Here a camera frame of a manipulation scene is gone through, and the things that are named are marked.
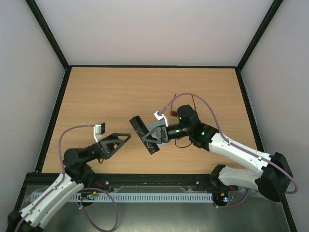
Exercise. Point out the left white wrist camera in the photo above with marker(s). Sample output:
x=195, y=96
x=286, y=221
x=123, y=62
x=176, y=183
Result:
x=98, y=131

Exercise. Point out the black aluminium frame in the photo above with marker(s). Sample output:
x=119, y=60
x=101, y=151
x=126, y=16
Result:
x=202, y=181

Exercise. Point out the light blue slotted cable duct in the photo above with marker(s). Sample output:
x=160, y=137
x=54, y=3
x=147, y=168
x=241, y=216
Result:
x=150, y=198

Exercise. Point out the light blue cleaning cloth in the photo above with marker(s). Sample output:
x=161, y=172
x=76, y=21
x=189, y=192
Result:
x=157, y=133

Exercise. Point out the black glasses case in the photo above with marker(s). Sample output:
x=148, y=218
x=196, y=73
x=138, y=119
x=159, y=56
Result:
x=141, y=130

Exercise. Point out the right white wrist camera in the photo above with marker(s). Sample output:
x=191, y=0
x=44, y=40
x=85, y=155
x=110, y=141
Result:
x=159, y=115

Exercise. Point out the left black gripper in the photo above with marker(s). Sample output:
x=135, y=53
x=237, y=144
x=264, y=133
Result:
x=104, y=149

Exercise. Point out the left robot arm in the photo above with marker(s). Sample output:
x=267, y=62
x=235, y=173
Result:
x=77, y=176

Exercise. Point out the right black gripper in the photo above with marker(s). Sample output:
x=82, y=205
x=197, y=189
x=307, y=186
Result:
x=163, y=133

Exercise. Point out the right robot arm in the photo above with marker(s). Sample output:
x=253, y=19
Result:
x=268, y=174

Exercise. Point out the control board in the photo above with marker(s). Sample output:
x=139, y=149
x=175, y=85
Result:
x=223, y=197
x=88, y=195

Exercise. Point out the right control board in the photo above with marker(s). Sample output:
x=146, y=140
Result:
x=223, y=197

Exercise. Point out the brown sunglasses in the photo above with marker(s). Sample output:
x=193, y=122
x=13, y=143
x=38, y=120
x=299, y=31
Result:
x=183, y=100

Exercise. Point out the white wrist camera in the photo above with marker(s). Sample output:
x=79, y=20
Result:
x=98, y=131
x=159, y=115

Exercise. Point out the left control board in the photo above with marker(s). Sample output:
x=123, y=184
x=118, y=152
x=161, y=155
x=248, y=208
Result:
x=88, y=195

